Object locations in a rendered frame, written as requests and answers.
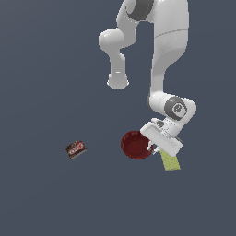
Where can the dark red bowl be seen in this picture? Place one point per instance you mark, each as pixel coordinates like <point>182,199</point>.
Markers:
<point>135,145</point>

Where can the yellow-green flat box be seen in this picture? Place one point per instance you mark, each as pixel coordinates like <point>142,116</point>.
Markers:
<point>170,160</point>

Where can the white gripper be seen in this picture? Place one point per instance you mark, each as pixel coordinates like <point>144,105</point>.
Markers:
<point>162,137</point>

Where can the brown red snack box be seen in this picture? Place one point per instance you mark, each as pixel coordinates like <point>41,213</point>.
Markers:
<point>75,149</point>

